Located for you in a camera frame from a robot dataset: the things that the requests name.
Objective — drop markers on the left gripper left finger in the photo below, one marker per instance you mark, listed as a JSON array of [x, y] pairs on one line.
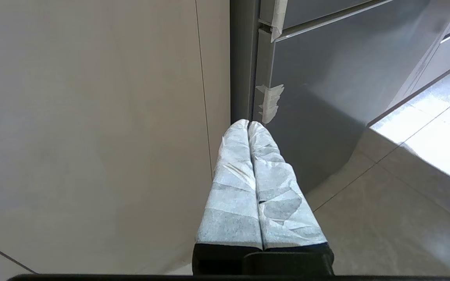
[[231, 203]]

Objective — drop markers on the grey fridge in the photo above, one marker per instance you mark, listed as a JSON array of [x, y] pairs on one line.
[[244, 58]]

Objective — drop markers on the grey fridge drawer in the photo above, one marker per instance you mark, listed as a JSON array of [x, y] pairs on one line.
[[326, 97]]

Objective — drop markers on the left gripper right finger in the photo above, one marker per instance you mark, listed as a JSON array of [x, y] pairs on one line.
[[283, 210]]

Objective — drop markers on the white tape strip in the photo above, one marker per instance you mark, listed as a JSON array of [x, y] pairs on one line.
[[278, 17]]

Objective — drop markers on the grey fridge door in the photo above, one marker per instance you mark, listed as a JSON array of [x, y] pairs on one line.
[[318, 9]]

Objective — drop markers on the beige cabinet panel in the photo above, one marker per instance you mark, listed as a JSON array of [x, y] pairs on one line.
[[92, 132]]

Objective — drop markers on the white tape patch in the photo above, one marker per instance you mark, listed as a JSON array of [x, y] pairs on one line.
[[270, 102]]

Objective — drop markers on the white cabinet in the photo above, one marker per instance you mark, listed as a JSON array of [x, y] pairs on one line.
[[440, 50]]

